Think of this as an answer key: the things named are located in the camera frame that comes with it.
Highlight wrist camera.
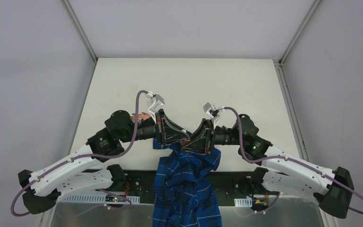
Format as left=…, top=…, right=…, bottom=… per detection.
left=203, top=103, right=221, bottom=128
left=146, top=93, right=165, bottom=114

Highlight mannequin hand with painted nails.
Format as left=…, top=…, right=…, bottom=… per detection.
left=130, top=112, right=151, bottom=122

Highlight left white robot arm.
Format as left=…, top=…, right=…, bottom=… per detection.
left=18, top=109, right=190, bottom=214

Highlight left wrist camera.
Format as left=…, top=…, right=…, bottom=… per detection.
left=146, top=93, right=165, bottom=114

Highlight blue plaid shirt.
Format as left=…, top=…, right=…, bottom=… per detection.
left=152, top=139, right=222, bottom=227

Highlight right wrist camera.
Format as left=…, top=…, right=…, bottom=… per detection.
left=203, top=103, right=221, bottom=128

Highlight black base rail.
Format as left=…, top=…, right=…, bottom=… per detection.
left=104, top=168, right=278, bottom=208

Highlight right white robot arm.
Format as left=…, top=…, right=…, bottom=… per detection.
left=181, top=114, right=354, bottom=219

